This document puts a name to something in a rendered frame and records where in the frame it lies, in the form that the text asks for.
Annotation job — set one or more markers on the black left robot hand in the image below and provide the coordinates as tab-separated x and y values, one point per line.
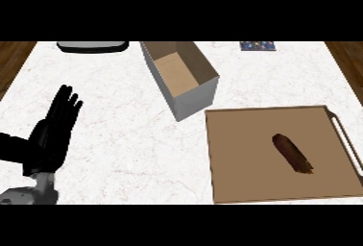
53	134

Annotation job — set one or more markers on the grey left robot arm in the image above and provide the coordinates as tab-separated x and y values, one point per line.
33	192

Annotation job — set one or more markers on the open cardboard box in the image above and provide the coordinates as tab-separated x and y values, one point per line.
182	77

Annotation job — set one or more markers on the brown wooden tray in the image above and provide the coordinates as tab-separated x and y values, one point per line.
279	153

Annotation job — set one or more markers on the dark brown sweet potato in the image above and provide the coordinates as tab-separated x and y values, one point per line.
292	153

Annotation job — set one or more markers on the black and grey appliance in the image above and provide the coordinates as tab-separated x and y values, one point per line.
92	46

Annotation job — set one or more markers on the dark blue patterned object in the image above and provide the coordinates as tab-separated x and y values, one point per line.
257	45

